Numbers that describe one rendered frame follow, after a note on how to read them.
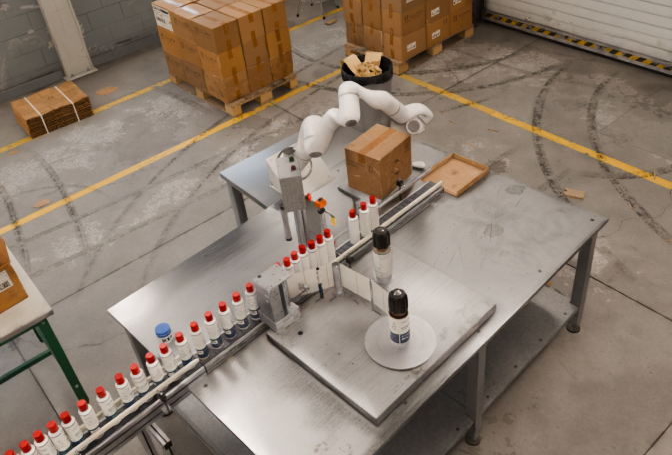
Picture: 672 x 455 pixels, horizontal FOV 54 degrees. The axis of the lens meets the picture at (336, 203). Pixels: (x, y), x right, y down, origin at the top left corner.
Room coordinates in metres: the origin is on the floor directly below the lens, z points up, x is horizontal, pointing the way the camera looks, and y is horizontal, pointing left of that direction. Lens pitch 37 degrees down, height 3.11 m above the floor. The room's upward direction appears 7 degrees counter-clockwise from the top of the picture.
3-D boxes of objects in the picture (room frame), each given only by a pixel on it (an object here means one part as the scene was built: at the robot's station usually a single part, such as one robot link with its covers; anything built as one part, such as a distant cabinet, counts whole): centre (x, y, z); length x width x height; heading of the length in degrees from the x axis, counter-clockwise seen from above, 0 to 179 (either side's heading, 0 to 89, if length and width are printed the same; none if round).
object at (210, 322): (2.00, 0.60, 0.98); 0.05 x 0.05 x 0.20
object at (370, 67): (5.20, -0.41, 0.50); 0.42 x 0.41 x 0.28; 126
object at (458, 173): (3.11, -0.70, 0.85); 0.30 x 0.26 x 0.04; 130
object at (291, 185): (2.46, 0.19, 1.38); 0.17 x 0.10 x 0.19; 5
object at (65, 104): (6.07, 2.71, 0.11); 0.65 x 0.54 x 0.22; 123
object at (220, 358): (2.46, 0.05, 0.85); 1.65 x 0.11 x 0.05; 130
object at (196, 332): (1.95, 0.65, 0.98); 0.05 x 0.05 x 0.20
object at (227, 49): (6.33, 0.91, 0.45); 1.20 x 0.84 x 0.89; 38
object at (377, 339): (1.89, -0.20, 0.89); 0.31 x 0.31 x 0.01
